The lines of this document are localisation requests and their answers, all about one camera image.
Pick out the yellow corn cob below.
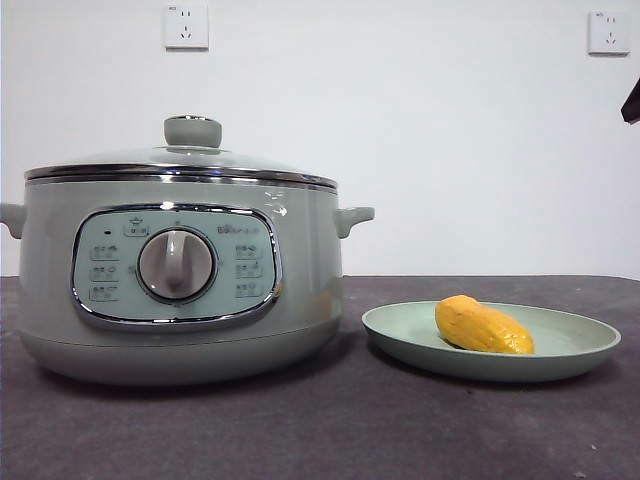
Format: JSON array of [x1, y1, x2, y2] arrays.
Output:
[[434, 294, 536, 357]]

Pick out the glass lid with green knob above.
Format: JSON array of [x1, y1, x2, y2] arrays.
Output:
[[24, 114, 338, 192]]

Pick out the pale green round plate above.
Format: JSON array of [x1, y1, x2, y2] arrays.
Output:
[[360, 300, 623, 384]]

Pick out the pale green electric steamer pot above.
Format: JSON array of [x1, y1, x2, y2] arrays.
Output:
[[0, 179, 376, 387]]

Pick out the white wall power socket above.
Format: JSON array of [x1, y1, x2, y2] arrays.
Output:
[[587, 9, 631, 57], [164, 1, 210, 52]]

